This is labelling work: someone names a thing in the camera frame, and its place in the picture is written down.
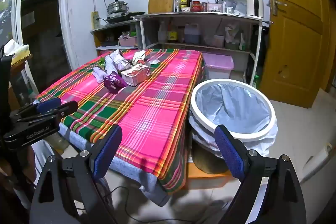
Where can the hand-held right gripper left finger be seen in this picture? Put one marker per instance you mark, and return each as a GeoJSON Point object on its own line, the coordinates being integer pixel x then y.
{"type": "Point", "coordinates": [107, 150]}

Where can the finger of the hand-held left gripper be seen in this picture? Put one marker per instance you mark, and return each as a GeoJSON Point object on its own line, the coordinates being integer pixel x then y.
{"type": "Point", "coordinates": [48, 105]}
{"type": "Point", "coordinates": [67, 107]}

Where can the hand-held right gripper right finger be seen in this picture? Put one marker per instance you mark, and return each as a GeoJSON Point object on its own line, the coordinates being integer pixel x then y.
{"type": "Point", "coordinates": [228, 153]}

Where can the lavender tissue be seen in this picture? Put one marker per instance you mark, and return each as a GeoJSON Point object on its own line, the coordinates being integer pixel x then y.
{"type": "Point", "coordinates": [99, 74]}

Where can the purple snack packet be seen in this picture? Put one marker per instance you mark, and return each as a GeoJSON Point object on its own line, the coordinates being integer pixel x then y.
{"type": "Point", "coordinates": [114, 81]}

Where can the green leaves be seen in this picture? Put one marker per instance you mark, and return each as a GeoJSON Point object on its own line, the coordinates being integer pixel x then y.
{"type": "Point", "coordinates": [101, 61]}

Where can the silver foil wrapper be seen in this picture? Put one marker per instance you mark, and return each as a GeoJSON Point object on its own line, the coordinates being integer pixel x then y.
{"type": "Point", "coordinates": [118, 61]}

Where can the white wrapper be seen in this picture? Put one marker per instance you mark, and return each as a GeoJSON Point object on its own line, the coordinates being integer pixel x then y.
{"type": "Point", "coordinates": [138, 56]}

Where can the clear plastic piece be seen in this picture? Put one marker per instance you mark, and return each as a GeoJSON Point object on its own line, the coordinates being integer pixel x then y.
{"type": "Point", "coordinates": [155, 58]}

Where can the white round trash bin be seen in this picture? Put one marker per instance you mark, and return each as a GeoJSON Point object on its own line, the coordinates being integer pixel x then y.
{"type": "Point", "coordinates": [236, 103]}

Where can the yellowish plastic jar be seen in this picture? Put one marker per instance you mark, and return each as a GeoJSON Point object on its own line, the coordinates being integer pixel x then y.
{"type": "Point", "coordinates": [59, 142]}

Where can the light grey cloth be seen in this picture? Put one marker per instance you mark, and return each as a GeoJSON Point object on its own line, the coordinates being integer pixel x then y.
{"type": "Point", "coordinates": [46, 163]}

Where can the wooden stand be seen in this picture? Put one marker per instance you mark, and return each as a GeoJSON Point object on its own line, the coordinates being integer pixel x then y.
{"type": "Point", "coordinates": [18, 66]}

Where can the grey-blue under blanket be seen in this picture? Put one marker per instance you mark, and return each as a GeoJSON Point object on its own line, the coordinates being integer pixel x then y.
{"type": "Point", "coordinates": [152, 184]}

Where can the tissue box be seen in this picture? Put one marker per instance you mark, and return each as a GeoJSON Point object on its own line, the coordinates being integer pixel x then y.
{"type": "Point", "coordinates": [18, 50]}

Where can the pink plaid tablecloth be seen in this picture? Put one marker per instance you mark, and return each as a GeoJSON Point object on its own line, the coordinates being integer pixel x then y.
{"type": "Point", "coordinates": [157, 98]}

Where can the green plastic bottle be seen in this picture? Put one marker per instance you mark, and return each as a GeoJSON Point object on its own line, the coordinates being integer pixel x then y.
{"type": "Point", "coordinates": [256, 81]}

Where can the white paper roll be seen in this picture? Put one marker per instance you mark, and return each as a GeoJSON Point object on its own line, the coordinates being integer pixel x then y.
{"type": "Point", "coordinates": [316, 159]}

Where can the pink basket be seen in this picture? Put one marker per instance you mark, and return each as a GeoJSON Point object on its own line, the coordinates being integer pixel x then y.
{"type": "Point", "coordinates": [128, 41]}

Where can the small wooden shelf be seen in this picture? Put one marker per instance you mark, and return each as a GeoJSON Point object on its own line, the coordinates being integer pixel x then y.
{"type": "Point", "coordinates": [110, 26]}

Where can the yellow power strip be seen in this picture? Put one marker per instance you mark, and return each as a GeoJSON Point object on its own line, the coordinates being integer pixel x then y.
{"type": "Point", "coordinates": [95, 19]}

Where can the pink-lidded storage box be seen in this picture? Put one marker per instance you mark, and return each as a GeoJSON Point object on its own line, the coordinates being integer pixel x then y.
{"type": "Point", "coordinates": [219, 61]}

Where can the grey-green bowl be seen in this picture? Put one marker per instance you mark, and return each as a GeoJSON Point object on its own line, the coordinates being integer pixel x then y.
{"type": "Point", "coordinates": [231, 46]}

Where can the black induction cooker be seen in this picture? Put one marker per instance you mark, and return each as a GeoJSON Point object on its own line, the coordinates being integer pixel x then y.
{"type": "Point", "coordinates": [123, 16]}

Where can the green packet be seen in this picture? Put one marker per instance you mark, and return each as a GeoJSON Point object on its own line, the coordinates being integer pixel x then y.
{"type": "Point", "coordinates": [242, 43]}

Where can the steel pot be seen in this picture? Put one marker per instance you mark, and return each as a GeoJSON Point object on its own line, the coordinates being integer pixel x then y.
{"type": "Point", "coordinates": [117, 7]}

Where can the pink tub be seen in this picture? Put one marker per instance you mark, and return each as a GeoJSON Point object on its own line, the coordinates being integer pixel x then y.
{"type": "Point", "coordinates": [218, 40]}

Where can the clear plastic jug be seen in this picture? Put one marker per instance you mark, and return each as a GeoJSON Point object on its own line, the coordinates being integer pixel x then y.
{"type": "Point", "coordinates": [162, 33]}

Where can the crumpled plastic bags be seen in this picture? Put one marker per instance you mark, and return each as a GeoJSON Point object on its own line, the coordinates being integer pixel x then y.
{"type": "Point", "coordinates": [231, 32]}

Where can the dark liquid jug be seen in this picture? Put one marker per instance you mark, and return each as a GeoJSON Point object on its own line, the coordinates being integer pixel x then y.
{"type": "Point", "coordinates": [193, 34]}

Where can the yellow-label oil bottle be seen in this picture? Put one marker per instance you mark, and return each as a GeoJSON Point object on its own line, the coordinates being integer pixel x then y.
{"type": "Point", "coordinates": [172, 35]}

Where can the wooden door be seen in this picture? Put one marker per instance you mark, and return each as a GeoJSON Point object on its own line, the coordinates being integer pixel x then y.
{"type": "Point", "coordinates": [294, 43]}

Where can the white shelf unit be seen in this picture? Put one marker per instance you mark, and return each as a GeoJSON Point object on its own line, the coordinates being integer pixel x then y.
{"type": "Point", "coordinates": [199, 14]}

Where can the pink knife holder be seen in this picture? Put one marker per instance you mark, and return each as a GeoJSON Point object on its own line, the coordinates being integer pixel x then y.
{"type": "Point", "coordinates": [215, 7]}

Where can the clear plastic container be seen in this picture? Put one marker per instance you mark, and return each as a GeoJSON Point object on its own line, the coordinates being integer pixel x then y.
{"type": "Point", "coordinates": [235, 5]}

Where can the glass cup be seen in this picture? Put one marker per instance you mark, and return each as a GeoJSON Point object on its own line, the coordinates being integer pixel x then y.
{"type": "Point", "coordinates": [204, 6]}

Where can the red jar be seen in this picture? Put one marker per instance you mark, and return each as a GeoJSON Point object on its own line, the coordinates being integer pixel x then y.
{"type": "Point", "coordinates": [195, 6]}

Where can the small white bowl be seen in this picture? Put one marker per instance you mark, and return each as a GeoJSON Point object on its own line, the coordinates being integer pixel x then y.
{"type": "Point", "coordinates": [185, 9]}

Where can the white electric kettle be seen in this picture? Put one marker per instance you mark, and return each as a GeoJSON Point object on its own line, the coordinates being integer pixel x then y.
{"type": "Point", "coordinates": [253, 5]}

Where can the clear bottle yellow cap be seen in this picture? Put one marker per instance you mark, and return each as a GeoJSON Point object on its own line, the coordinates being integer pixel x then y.
{"type": "Point", "coordinates": [178, 3]}

